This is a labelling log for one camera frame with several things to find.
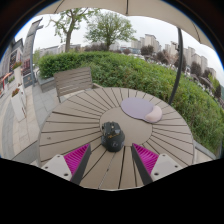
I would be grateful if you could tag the slatted outdoor chair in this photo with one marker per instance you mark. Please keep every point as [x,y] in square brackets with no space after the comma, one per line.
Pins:
[73,80]

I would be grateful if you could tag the green hedge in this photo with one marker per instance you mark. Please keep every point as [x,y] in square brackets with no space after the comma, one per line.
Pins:
[133,73]

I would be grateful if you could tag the group of tall apartment buildings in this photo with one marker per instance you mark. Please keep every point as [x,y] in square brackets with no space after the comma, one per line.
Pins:
[150,40]

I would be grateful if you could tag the dark umbrella pole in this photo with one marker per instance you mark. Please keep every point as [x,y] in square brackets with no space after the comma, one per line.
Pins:
[177,66]

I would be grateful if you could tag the thin-crowned tree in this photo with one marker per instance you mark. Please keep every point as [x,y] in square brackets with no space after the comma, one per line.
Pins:
[68,33]

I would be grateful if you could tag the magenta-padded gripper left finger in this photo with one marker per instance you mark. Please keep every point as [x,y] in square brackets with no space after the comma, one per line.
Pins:
[75,159]

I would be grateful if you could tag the black computer mouse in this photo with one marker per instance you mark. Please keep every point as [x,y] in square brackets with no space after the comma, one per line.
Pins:
[112,137]

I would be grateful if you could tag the grey sign pillar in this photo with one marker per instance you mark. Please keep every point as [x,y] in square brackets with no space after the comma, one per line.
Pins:
[28,53]

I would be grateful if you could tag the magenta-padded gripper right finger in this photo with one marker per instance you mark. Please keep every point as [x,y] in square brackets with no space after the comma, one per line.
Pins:
[146,158]

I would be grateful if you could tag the round-crowned tree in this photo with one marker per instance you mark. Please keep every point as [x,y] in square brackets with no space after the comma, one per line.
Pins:
[109,27]

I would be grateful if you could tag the white flower planter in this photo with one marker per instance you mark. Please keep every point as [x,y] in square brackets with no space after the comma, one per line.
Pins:
[18,105]

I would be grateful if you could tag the beige patio umbrella canopy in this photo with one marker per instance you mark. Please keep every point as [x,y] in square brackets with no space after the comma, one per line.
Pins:
[150,7]

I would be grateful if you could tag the lilac mouse pad with wrist rest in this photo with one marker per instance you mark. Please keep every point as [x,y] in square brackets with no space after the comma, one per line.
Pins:
[136,107]

